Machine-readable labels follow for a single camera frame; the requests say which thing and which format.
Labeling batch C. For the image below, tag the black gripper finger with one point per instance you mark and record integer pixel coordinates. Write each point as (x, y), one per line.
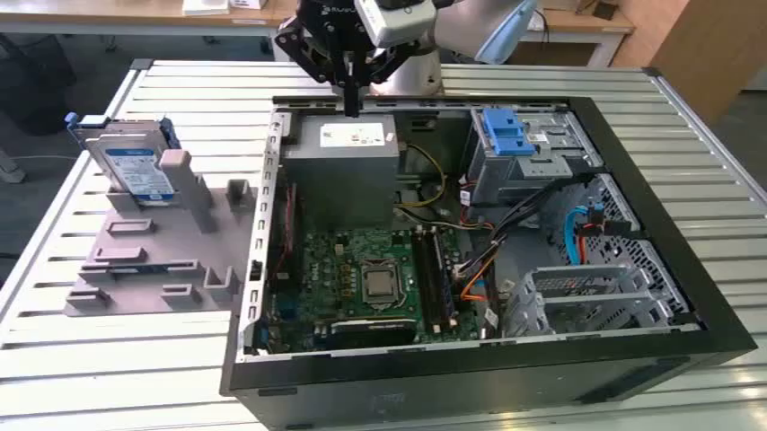
(299, 49)
(389, 63)

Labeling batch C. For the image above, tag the hard disk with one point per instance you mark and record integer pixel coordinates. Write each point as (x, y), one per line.
(135, 170)

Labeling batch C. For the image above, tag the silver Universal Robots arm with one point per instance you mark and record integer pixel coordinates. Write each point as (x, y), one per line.
(413, 74)

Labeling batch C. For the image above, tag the metal disk bay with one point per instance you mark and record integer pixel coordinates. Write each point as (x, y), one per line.
(599, 298)

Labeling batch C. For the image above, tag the white box with label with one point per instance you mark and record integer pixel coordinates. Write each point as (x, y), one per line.
(245, 3)

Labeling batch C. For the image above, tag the blue plastic drive latch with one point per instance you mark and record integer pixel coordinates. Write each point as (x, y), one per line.
(505, 134)

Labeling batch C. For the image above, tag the wooden desk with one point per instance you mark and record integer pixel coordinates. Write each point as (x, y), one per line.
(149, 19)

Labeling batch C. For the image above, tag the grey power supply unit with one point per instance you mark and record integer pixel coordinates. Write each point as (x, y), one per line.
(341, 188)

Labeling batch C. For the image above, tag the metal optical drive cage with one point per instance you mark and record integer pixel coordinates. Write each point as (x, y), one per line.
(539, 168)

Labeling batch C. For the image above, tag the small black box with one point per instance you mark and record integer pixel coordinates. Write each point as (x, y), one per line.
(604, 11)

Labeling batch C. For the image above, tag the green motherboard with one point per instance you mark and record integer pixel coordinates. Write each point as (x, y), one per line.
(383, 244)

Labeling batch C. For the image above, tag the black waste bin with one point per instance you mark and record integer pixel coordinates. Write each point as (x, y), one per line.
(36, 90)

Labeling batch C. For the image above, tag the RAM stick with black chips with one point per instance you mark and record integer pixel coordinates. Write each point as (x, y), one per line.
(444, 278)

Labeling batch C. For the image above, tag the grey parts rack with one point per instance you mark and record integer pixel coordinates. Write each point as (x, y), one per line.
(180, 251)

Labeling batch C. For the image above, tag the silver CPU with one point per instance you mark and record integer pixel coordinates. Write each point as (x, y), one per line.
(379, 284)

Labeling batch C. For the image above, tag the wooden cabinet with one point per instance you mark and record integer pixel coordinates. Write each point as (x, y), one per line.
(707, 45)

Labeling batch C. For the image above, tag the metal CPU socket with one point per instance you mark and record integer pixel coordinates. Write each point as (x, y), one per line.
(377, 303)

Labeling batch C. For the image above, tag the white desk foot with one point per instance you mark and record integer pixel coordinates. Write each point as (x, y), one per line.
(12, 173)

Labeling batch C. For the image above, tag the black graphics card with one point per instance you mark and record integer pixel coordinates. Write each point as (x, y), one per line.
(371, 332)

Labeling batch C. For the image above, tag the blue VGA port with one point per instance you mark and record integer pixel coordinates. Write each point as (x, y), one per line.
(263, 340)

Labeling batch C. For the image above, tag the black PC case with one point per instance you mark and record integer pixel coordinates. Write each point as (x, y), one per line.
(419, 381)

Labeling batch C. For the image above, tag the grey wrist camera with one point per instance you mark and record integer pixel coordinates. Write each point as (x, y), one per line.
(395, 22)

